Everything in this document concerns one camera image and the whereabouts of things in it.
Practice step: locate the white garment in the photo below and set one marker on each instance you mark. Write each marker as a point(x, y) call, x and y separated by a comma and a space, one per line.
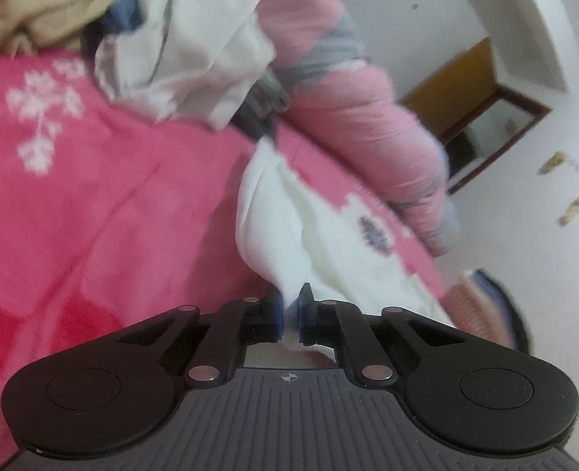
point(196, 59)

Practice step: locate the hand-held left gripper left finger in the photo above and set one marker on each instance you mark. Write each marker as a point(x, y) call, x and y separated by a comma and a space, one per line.
point(276, 316)

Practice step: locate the pink checkered garment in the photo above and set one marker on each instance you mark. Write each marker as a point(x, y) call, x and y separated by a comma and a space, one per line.
point(471, 304)

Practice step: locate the pink floral blanket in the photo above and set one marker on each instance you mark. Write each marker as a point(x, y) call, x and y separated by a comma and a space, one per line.
point(98, 206)

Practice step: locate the cream garment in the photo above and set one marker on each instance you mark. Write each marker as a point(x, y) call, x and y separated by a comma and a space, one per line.
point(289, 225)

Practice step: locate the blue garment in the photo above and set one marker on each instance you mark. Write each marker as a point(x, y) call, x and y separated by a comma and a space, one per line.
point(123, 14)

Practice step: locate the pink and grey duvet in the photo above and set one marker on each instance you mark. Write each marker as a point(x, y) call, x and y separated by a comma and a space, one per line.
point(358, 108)

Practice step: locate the beige wall hanging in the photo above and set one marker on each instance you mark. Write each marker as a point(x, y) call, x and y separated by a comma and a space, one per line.
point(553, 162)
point(576, 206)

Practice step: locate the wooden door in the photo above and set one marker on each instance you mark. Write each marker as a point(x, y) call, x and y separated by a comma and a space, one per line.
point(456, 88)

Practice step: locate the black and lavender garment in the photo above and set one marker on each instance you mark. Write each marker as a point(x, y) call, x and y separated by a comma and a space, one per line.
point(515, 314)

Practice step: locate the wooden door frame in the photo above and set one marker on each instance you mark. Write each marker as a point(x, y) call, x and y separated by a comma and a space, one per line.
point(525, 98)

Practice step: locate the grey striped garment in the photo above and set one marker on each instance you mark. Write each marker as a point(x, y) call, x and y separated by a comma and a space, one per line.
point(265, 103)

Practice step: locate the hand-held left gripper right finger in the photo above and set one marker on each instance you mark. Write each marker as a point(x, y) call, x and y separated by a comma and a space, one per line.
point(303, 319)

